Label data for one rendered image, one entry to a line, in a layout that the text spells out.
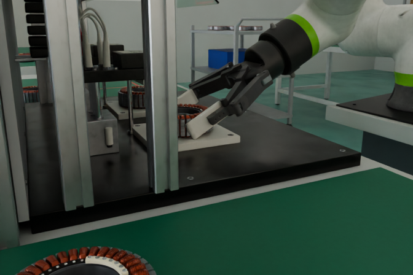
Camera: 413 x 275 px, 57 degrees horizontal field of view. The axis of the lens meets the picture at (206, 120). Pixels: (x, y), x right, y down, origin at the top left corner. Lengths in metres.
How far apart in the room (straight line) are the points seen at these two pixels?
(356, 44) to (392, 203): 0.62
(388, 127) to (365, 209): 0.48
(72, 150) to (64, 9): 0.14
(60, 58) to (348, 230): 0.34
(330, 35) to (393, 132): 0.31
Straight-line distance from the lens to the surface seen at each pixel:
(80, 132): 0.41
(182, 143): 0.60
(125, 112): 0.82
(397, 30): 1.03
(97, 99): 0.59
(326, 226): 0.45
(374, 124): 0.98
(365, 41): 1.06
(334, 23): 0.74
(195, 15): 6.47
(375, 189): 0.56
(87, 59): 0.59
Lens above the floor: 0.96
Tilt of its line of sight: 14 degrees down
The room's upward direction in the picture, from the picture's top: straight up
